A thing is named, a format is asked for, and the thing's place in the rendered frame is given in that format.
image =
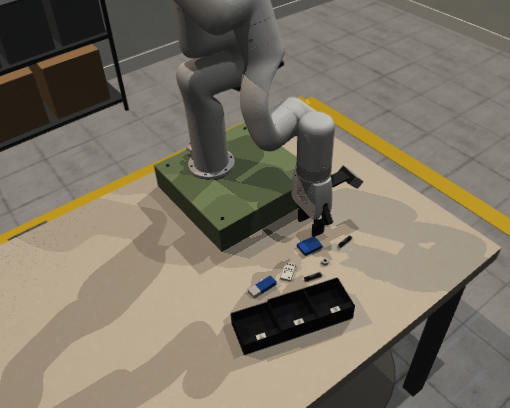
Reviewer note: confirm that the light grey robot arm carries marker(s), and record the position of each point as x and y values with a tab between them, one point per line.
257	34

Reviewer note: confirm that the blue and white eraser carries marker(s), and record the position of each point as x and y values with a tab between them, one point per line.
262	286

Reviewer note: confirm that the black three-compartment bin rack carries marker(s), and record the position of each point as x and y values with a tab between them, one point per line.
257	327

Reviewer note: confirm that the white domino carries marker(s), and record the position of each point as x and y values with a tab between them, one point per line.
288	271

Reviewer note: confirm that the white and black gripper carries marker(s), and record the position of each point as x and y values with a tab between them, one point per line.
314	199

